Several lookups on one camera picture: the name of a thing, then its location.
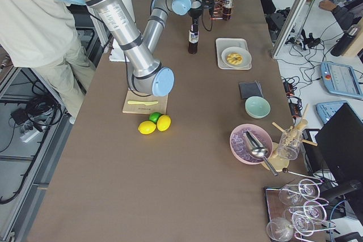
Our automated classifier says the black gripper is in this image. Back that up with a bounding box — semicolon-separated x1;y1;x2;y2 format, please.
188;0;215;31

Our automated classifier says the tea bottle white cap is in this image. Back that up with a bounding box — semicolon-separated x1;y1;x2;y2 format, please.
188;24;199;54

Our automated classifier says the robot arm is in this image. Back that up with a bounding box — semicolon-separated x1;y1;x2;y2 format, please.
60;0;199;96

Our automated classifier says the middle tea bottle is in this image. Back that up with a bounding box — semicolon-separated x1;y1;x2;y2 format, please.
222;0;233;20

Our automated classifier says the cream serving tray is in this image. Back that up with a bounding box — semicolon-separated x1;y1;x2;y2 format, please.
216;38;252;70

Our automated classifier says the wine glass rack tray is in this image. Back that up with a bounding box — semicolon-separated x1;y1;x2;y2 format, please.
264;177;336;241

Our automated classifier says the white plate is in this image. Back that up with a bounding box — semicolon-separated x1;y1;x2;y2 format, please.
221;46;252;69

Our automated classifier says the grey folded cloth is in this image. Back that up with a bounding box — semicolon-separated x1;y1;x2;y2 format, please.
238;81;263;99

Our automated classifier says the yellow plastic knife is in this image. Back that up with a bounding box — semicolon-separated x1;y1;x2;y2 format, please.
127;100;159;106

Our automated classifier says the bamboo cutting board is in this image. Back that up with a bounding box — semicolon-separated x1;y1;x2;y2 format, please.
123;90;168;114

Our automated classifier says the green lime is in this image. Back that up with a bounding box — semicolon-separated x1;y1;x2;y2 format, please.
149;112;163;124

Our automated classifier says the green ceramic bowl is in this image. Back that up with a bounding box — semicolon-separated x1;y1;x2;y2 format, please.
244;96;271;119

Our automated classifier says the upper yellow lemon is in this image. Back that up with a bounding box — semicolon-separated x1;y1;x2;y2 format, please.
157;114;171;131

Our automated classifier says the yellow lemon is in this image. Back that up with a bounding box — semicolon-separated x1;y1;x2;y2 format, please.
138;120;157;135
157;114;171;131

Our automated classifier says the lower yellow lemon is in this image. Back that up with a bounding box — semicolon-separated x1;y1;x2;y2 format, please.
138;120;157;135

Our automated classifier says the pink bowl with ice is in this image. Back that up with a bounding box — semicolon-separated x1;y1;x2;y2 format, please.
230;124;273;165

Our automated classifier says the black water bottle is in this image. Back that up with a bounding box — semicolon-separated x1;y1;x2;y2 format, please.
331;24;361;57

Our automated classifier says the steel ice scoop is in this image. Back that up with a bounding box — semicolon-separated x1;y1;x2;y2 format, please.
243;131;278;176

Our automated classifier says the person in beige clothes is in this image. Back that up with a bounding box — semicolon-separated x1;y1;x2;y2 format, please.
1;0;96;123

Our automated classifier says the blue teach pendant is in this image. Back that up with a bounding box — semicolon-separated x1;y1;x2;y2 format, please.
315;100;357;124
320;61;362;99

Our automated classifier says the clear glass mug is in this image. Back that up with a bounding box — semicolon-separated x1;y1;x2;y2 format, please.
277;128;302;160

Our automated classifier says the wooden glass drying stand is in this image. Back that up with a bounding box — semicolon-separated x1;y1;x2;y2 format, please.
272;104;318;160

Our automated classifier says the black monitor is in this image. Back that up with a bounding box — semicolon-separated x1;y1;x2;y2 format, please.
316;104;362;182

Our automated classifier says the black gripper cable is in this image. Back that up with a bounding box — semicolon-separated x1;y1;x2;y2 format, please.
198;6;215;32

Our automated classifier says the copper wire bottle rack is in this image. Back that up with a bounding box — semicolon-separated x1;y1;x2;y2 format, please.
213;0;234;20

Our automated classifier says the braided ring pastry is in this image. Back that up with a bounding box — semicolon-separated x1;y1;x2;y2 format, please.
226;52;243;66

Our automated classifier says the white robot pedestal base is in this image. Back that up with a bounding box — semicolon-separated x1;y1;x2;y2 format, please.
108;0;137;63

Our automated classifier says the aluminium frame post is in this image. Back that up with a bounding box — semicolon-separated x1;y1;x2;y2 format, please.
271;0;306;60

